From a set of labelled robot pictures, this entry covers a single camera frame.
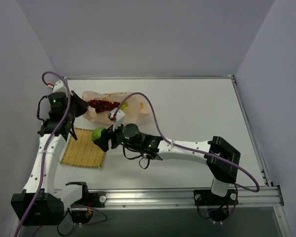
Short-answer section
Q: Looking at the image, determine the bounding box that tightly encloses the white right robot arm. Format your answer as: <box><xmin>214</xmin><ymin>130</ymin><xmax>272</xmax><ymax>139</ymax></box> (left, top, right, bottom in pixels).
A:
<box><xmin>91</xmin><ymin>123</ymin><xmax>241</xmax><ymax>198</ymax></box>

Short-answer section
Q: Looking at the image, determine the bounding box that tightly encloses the translucent banana-print plastic bag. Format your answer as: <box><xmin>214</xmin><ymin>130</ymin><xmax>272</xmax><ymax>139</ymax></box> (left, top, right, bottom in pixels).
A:
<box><xmin>82</xmin><ymin>91</ymin><xmax>151</xmax><ymax>124</ymax></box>

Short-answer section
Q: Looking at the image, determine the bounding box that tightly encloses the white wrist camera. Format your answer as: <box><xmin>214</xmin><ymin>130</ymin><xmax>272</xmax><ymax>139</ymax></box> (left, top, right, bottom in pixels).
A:
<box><xmin>46</xmin><ymin>80</ymin><xmax>67</xmax><ymax>94</ymax></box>
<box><xmin>109</xmin><ymin>108</ymin><xmax>125</xmax><ymax>132</ymax></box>

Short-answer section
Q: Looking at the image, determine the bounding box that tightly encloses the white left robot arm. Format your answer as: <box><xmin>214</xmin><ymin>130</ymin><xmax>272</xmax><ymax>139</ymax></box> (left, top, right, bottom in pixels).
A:
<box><xmin>11</xmin><ymin>91</ymin><xmax>88</xmax><ymax>226</ymax></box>

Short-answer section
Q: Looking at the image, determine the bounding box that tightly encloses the aluminium front rail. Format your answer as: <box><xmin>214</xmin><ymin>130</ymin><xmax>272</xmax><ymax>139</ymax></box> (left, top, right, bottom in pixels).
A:
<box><xmin>51</xmin><ymin>186</ymin><xmax>284</xmax><ymax>210</ymax></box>

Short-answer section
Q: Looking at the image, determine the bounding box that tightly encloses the square bamboo mat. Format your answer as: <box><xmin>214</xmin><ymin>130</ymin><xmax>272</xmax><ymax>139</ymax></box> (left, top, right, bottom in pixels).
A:
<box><xmin>59</xmin><ymin>127</ymin><xmax>106</xmax><ymax>168</ymax></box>

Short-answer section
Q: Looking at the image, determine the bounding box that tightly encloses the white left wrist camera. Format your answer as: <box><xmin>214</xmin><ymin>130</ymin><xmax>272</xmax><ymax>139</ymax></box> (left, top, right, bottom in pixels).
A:
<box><xmin>46</xmin><ymin>80</ymin><xmax>67</xmax><ymax>94</ymax></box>

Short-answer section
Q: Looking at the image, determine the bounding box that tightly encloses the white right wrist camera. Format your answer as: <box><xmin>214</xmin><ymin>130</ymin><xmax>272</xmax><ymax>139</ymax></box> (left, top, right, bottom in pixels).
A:
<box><xmin>109</xmin><ymin>108</ymin><xmax>125</xmax><ymax>132</ymax></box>

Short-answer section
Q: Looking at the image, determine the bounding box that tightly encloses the green fake cabbage ball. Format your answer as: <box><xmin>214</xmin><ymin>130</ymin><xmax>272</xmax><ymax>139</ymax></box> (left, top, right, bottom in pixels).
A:
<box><xmin>91</xmin><ymin>127</ymin><xmax>106</xmax><ymax>142</ymax></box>

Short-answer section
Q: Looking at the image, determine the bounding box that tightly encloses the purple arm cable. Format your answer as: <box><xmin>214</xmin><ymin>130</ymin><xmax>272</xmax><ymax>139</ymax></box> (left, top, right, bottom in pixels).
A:
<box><xmin>114</xmin><ymin>92</ymin><xmax>260</xmax><ymax>193</ymax></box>
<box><xmin>14</xmin><ymin>71</ymin><xmax>76</xmax><ymax>237</ymax></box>

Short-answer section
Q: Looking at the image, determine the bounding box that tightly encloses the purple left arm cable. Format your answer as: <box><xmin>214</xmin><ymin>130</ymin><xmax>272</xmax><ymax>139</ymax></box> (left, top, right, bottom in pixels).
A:
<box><xmin>14</xmin><ymin>71</ymin><xmax>76</xmax><ymax>237</ymax></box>

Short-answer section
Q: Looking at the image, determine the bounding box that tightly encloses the red fake grape bunch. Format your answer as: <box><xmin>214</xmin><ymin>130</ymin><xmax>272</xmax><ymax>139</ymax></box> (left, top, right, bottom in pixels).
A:
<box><xmin>88</xmin><ymin>99</ymin><xmax>120</xmax><ymax>113</ymax></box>

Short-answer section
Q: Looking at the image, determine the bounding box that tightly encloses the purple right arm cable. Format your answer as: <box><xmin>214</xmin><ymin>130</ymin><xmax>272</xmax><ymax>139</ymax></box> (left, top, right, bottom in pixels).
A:
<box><xmin>114</xmin><ymin>92</ymin><xmax>260</xmax><ymax>193</ymax></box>

